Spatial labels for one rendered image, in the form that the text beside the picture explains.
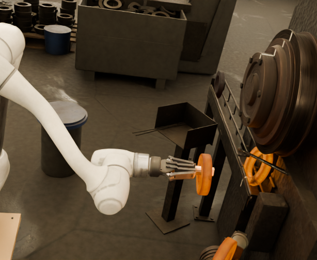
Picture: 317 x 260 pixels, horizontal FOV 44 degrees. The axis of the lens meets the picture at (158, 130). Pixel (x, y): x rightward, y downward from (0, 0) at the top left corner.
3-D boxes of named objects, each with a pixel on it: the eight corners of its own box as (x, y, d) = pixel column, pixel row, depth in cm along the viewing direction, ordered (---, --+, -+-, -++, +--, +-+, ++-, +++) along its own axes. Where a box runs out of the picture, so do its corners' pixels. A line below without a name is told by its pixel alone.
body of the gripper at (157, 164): (148, 167, 150) (173, 169, 150) (148, 181, 143) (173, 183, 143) (150, 151, 146) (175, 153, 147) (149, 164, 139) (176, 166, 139)
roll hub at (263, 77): (246, 107, 167) (265, 43, 153) (260, 142, 143) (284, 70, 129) (233, 105, 167) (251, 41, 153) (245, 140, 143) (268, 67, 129)
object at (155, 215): (166, 198, 259) (187, 101, 223) (191, 225, 241) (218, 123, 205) (140, 207, 248) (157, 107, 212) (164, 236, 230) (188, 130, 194)
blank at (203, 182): (208, 146, 150) (200, 145, 150) (214, 167, 136) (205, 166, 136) (202, 181, 157) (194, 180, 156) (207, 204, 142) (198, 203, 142)
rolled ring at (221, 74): (221, 75, 252) (226, 76, 253) (217, 66, 269) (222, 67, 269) (215, 101, 260) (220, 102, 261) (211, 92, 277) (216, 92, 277)
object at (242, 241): (245, 250, 142) (250, 238, 140) (235, 263, 135) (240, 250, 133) (231, 242, 145) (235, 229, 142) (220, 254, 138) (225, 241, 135)
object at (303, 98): (258, 118, 181) (291, 17, 158) (286, 182, 140) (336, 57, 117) (244, 117, 181) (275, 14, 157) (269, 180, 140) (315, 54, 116)
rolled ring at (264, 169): (272, 150, 160) (279, 153, 161) (255, 139, 178) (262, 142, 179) (252, 190, 163) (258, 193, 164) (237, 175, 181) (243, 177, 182)
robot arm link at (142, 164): (132, 182, 142) (148, 183, 143) (133, 161, 138) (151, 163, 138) (133, 167, 150) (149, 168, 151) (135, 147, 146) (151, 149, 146)
